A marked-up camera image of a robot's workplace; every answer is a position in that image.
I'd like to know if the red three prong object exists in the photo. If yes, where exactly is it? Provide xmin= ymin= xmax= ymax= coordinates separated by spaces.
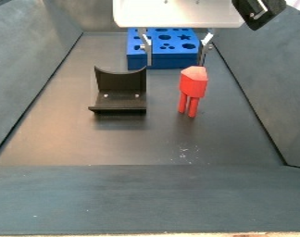
xmin=178 ymin=66 xmax=209 ymax=118

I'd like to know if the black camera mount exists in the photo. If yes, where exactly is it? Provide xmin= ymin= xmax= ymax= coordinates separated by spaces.
xmin=232 ymin=0 xmax=288 ymax=31

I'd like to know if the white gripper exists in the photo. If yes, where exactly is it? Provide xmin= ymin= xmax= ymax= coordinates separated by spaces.
xmin=113 ymin=0 xmax=243 ymax=66

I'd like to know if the black curved holder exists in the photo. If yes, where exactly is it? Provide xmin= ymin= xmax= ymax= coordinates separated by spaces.
xmin=89 ymin=68 xmax=148 ymax=113

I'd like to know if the blue shape sorting board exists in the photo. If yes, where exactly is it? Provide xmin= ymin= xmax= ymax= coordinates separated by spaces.
xmin=126 ymin=28 xmax=200 ymax=70

